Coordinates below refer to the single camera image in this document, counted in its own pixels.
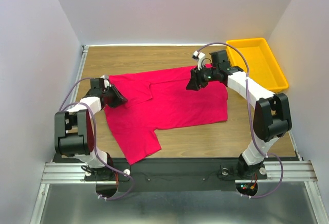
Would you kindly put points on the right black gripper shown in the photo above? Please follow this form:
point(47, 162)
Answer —
point(196, 77)

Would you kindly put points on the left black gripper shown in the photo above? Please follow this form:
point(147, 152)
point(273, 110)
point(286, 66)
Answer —
point(113, 95)

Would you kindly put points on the red polo t shirt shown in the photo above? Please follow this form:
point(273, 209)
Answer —
point(159, 100)

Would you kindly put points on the yellow plastic bin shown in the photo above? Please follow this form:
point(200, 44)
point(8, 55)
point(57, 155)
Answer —
point(263, 66)

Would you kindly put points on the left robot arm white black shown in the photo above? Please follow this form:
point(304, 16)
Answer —
point(75, 129)

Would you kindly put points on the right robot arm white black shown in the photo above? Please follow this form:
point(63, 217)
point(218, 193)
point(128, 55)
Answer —
point(268, 113)

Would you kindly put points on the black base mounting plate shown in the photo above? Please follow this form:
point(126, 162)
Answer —
point(173, 175)

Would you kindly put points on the small electronics board with leds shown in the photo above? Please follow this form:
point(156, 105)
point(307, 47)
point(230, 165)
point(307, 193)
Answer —
point(247, 188)

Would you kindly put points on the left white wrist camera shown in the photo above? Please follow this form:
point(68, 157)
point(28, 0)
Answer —
point(106, 81)

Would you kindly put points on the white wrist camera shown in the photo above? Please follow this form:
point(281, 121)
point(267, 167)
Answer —
point(106, 81)
point(200, 58)

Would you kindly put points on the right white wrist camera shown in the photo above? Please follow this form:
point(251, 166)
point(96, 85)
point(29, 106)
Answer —
point(200, 58)

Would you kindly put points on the left aluminium frame rail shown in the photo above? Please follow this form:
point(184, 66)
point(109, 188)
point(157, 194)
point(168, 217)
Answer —
point(76, 78)

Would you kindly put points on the aluminium frame rail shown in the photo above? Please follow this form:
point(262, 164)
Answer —
point(71, 173)
point(76, 78)

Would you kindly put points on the front aluminium frame rail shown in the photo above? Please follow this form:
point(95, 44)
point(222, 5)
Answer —
point(71, 173)

